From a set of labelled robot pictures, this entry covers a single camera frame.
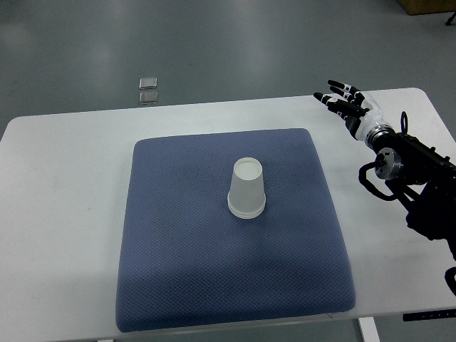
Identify white table leg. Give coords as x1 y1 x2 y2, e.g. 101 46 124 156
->
358 317 380 342

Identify black table control panel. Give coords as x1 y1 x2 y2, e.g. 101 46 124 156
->
403 309 456 322

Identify metal floor plate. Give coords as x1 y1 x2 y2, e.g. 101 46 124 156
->
139 76 157 90
139 90 158 105

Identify lower metal floor plate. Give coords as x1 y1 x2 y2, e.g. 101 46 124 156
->
139 90 158 105

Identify white paper cup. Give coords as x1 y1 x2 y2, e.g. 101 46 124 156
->
230 209 264 219
227 157 266 212

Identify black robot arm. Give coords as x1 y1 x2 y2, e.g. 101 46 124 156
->
358 112 455 255

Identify black tripod leg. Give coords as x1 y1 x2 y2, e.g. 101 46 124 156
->
445 11 456 26

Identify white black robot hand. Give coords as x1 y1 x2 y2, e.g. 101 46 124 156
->
313 80 392 148

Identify brown cardboard box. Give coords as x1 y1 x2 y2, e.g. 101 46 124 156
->
399 0 455 16

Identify upper metal floor plate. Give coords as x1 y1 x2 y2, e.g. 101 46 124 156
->
139 76 157 90

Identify blue textured cushion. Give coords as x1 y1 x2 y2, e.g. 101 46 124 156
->
115 128 356 333

